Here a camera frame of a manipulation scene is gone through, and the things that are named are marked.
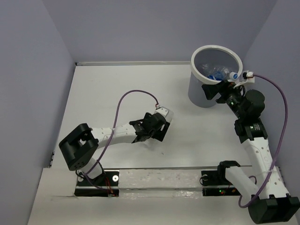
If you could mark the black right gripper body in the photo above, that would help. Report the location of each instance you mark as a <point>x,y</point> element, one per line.
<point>231,95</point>

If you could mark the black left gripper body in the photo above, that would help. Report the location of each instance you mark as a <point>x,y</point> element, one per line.
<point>158,135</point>

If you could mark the blue label bottle white cap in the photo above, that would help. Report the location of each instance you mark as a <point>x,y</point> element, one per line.
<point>222,75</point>

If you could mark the large ribbed clear bottle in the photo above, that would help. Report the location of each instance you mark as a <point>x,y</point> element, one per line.
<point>157,123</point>

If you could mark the crushed clear bottle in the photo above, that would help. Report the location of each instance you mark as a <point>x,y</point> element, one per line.
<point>214,69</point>

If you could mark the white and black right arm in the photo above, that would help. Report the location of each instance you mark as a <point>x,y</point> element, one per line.
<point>266,198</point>

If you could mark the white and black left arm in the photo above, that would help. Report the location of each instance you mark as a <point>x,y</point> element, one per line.
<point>79,146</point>

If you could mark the grey bin with white rim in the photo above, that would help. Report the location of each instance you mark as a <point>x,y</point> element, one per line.
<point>212,54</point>

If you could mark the white foam strip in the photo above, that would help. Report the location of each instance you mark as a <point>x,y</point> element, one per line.
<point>161,183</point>

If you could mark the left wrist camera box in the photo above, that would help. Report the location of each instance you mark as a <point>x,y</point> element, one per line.
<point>166,113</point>

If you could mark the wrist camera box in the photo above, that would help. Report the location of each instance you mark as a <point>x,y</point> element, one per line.
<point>166,113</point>
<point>246,78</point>

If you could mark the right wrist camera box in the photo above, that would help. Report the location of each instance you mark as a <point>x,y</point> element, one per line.
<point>246,78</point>

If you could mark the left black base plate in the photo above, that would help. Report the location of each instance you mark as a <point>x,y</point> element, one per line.
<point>106,185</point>

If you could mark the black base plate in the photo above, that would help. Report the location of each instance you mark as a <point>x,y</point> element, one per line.
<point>214,182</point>
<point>106,185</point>

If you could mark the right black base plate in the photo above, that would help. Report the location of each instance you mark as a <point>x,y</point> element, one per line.
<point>214,182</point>

